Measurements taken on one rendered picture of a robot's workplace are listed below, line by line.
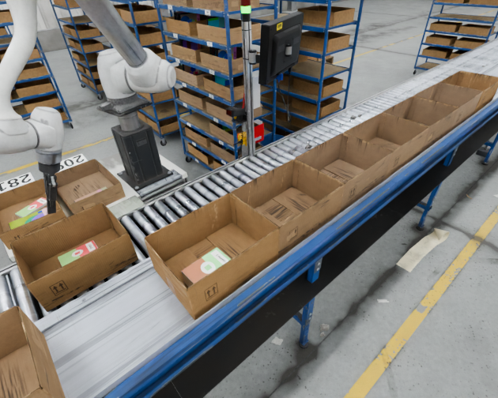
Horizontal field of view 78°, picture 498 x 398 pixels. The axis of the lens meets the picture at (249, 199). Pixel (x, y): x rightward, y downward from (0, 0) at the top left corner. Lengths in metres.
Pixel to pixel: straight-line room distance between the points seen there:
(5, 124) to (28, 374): 0.77
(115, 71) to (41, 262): 0.96
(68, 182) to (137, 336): 1.31
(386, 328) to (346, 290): 0.32
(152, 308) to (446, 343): 1.73
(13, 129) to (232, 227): 0.85
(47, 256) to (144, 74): 0.95
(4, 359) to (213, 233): 0.78
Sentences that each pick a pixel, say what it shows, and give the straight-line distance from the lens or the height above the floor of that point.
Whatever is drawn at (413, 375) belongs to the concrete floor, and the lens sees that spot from 2.12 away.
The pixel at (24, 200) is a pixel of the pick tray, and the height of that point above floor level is 0.76.
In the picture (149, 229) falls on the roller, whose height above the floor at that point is 0.75.
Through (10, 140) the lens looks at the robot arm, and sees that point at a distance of 1.28.
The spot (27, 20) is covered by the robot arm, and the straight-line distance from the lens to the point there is 1.39.
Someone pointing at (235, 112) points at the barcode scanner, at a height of 1.07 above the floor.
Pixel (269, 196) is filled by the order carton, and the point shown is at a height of 0.91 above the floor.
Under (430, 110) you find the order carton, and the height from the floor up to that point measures 0.99.
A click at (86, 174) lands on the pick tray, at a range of 2.20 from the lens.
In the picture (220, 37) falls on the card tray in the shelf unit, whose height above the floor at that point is 1.38.
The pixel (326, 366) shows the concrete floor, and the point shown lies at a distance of 2.00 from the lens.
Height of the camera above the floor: 1.81
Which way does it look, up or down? 38 degrees down
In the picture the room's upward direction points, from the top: 3 degrees counter-clockwise
